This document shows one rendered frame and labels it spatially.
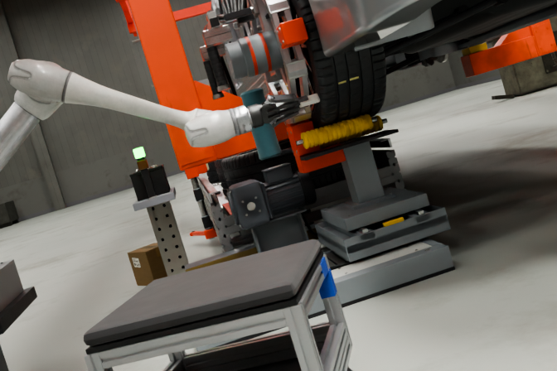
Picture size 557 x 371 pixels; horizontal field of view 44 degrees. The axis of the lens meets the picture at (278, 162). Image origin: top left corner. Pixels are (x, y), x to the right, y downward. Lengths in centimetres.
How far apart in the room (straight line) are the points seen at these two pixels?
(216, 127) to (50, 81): 52
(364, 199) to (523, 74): 774
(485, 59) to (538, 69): 487
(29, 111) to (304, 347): 147
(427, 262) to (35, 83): 132
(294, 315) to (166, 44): 192
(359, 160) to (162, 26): 101
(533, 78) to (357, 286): 818
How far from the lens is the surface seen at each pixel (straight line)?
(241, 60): 242
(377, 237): 231
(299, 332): 117
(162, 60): 291
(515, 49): 544
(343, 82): 225
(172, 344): 123
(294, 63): 223
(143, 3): 295
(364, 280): 216
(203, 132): 219
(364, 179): 249
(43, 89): 223
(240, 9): 229
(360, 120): 239
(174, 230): 303
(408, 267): 219
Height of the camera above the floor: 59
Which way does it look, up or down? 3 degrees down
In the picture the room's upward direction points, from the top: 17 degrees counter-clockwise
